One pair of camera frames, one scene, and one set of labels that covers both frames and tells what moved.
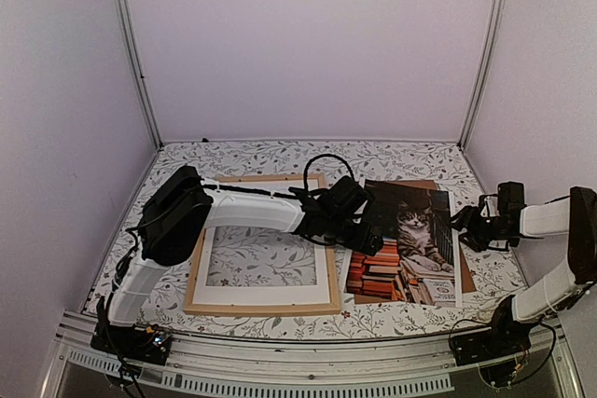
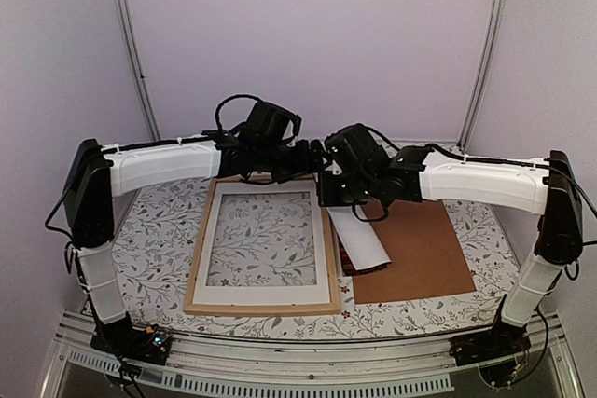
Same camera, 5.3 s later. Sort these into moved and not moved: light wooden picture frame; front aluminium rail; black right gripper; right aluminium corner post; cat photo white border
Moved: black right gripper
Not moved: front aluminium rail; right aluminium corner post; cat photo white border; light wooden picture frame
